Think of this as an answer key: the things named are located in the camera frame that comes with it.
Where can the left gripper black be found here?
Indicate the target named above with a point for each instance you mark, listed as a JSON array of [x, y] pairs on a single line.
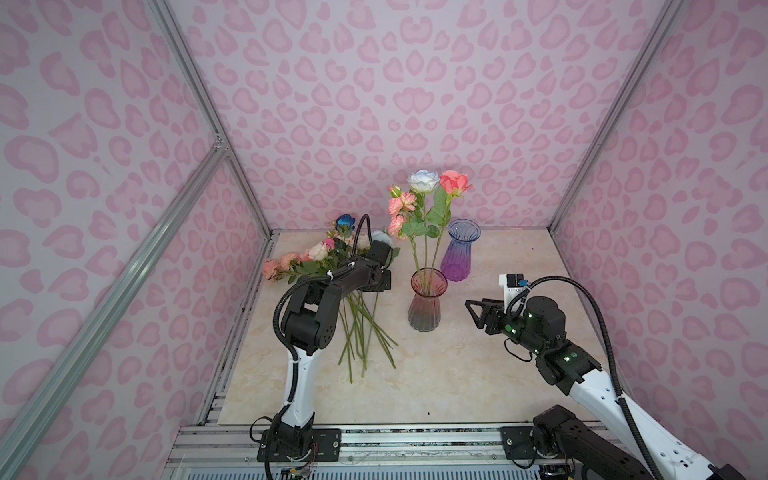
[[387, 281]]

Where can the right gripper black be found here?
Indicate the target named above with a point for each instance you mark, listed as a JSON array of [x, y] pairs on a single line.
[[490, 311]]

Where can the red grey glass vase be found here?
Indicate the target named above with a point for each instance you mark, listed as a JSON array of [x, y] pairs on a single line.
[[424, 312]]

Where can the pink spray rose stem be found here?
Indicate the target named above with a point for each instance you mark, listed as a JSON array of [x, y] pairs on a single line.
[[406, 219]]

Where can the pale blue white rose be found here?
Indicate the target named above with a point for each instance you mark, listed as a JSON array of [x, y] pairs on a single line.
[[422, 184]]

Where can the red pink rose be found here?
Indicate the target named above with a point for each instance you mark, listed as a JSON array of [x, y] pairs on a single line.
[[452, 185]]

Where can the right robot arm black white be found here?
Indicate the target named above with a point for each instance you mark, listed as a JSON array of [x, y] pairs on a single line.
[[643, 449]]

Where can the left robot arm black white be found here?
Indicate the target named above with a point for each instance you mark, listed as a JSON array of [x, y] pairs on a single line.
[[304, 322]]

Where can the purple glass vase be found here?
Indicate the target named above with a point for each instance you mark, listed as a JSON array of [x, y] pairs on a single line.
[[457, 261]]

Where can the dark blue rose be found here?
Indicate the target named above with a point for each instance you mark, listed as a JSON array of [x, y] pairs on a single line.
[[345, 223]]

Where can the cream white rose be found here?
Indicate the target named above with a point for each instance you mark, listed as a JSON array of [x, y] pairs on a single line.
[[318, 252]]

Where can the pink rose far left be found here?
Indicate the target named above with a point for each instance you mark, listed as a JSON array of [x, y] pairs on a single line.
[[270, 269]]

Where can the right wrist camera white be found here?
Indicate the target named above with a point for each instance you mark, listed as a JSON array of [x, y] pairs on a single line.
[[512, 285]]

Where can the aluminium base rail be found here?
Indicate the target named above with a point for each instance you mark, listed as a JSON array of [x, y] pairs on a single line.
[[369, 451]]

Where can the diagonal aluminium frame bar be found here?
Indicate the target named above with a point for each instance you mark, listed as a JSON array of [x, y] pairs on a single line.
[[38, 414]]

